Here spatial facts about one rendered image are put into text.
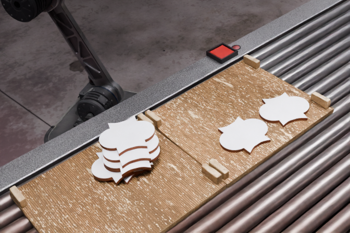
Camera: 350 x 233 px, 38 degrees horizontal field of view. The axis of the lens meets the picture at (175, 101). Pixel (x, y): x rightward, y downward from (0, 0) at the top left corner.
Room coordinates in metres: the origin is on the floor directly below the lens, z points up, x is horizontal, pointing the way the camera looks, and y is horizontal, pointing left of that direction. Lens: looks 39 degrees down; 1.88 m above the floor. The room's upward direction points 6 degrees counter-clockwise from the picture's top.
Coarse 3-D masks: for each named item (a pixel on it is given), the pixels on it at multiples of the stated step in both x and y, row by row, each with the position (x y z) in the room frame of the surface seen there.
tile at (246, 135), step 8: (240, 120) 1.06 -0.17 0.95; (248, 120) 1.05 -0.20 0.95; (256, 120) 1.05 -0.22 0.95; (224, 128) 1.03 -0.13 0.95; (232, 128) 1.03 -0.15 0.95; (240, 128) 1.02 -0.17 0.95; (248, 128) 1.02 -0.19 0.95; (256, 128) 1.02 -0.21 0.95; (264, 128) 1.01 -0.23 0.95; (224, 136) 1.00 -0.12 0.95; (232, 136) 1.00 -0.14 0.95; (240, 136) 0.99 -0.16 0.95; (248, 136) 0.99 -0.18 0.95; (256, 136) 0.99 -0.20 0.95; (264, 136) 0.98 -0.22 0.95; (224, 144) 0.97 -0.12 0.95; (232, 144) 0.97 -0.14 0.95; (240, 144) 0.96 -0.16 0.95; (248, 144) 0.96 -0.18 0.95; (256, 144) 0.96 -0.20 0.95; (248, 152) 0.93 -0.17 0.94
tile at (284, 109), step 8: (280, 96) 1.14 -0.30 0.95; (288, 96) 1.14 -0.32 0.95; (296, 96) 1.13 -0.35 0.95; (264, 104) 1.13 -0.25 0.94; (272, 104) 1.11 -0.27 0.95; (280, 104) 1.11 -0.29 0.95; (288, 104) 1.10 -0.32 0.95; (296, 104) 1.10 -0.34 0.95; (304, 104) 1.10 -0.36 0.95; (264, 112) 1.08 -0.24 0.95; (272, 112) 1.08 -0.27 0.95; (280, 112) 1.07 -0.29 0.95; (288, 112) 1.07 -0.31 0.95; (296, 112) 1.07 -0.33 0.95; (304, 112) 1.06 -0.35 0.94; (264, 120) 1.06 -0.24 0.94; (272, 120) 1.04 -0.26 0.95; (280, 120) 1.04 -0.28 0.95; (288, 120) 1.04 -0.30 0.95; (296, 120) 1.04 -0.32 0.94; (304, 120) 1.04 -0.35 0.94
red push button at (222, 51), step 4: (216, 48) 1.45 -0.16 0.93; (220, 48) 1.45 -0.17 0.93; (224, 48) 1.44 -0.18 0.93; (228, 48) 1.44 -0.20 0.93; (212, 52) 1.43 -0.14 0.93; (216, 52) 1.43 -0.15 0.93; (220, 52) 1.43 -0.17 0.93; (224, 52) 1.42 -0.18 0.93; (228, 52) 1.42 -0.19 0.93; (232, 52) 1.42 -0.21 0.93; (220, 56) 1.40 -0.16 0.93; (224, 56) 1.40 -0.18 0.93
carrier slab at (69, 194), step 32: (160, 160) 0.94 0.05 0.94; (192, 160) 0.93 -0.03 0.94; (32, 192) 0.88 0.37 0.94; (64, 192) 0.87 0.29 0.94; (96, 192) 0.86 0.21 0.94; (128, 192) 0.85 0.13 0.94; (160, 192) 0.83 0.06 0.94; (192, 192) 0.82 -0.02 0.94; (32, 224) 0.78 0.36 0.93; (64, 224) 0.77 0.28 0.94; (96, 224) 0.76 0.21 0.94; (128, 224) 0.75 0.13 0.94; (160, 224) 0.74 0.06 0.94
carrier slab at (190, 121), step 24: (240, 72) 1.29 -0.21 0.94; (264, 72) 1.28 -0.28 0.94; (192, 96) 1.20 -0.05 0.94; (216, 96) 1.18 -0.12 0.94; (240, 96) 1.17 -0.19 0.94; (264, 96) 1.16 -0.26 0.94; (168, 120) 1.10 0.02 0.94; (192, 120) 1.09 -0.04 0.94; (216, 120) 1.08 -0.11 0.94; (312, 120) 1.04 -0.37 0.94; (192, 144) 0.99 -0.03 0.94; (216, 144) 0.98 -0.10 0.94; (264, 144) 0.97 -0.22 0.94; (288, 144) 0.97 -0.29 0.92; (240, 168) 0.89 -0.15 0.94
